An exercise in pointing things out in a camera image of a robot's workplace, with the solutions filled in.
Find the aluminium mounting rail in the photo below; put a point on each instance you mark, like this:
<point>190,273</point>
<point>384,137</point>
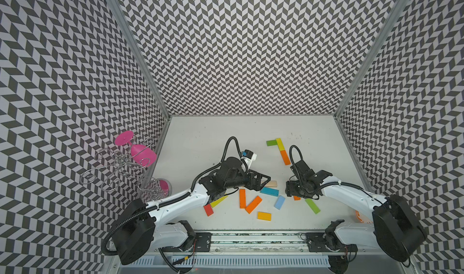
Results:
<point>260,241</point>

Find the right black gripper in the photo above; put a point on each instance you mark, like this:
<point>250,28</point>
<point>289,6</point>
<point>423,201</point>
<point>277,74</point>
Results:
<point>290,189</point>

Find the orange diagonal block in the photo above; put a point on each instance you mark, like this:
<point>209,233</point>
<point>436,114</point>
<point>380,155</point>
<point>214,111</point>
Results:
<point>253,205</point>

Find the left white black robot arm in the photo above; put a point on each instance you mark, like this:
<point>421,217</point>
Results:
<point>142,225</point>

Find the teal block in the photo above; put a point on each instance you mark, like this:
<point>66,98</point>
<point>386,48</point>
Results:
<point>270,191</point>

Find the yellow block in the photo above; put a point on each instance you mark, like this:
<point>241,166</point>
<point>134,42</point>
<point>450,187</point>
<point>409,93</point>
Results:
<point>280,144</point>

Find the yellow-green long block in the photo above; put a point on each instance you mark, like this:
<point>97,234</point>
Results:
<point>217,202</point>

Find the green long block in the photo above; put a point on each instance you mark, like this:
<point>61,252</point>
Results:
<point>315,209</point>

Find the orange patterned bowl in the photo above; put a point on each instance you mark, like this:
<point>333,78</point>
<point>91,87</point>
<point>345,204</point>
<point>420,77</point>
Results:
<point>362,218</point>

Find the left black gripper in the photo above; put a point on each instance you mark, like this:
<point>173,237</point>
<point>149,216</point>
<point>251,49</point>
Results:
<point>258,186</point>

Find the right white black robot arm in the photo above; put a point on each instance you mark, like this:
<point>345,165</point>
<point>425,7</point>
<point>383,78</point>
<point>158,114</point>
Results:
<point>393,227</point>

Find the green small block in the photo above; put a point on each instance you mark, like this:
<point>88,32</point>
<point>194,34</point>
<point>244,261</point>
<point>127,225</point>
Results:
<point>271,143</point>

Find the natural wood block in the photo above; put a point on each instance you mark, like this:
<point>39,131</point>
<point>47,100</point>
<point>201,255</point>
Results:
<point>271,184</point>

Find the pink plastic wine glass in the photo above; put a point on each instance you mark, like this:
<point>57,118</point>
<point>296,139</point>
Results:
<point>141,154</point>

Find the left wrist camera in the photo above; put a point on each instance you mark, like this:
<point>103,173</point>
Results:
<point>249,157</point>

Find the red small block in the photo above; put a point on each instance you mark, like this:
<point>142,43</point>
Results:
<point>208,210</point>

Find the orange vertical block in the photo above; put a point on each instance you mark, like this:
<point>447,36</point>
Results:
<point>242,199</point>

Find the silver wire glass rack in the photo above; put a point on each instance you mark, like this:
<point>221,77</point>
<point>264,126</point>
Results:
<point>114,167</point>

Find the light blue small block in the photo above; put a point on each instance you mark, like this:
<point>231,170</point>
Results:
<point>279,202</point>

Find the yellow-orange bottom block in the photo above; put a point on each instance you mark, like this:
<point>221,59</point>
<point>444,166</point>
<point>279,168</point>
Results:
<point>265,216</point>

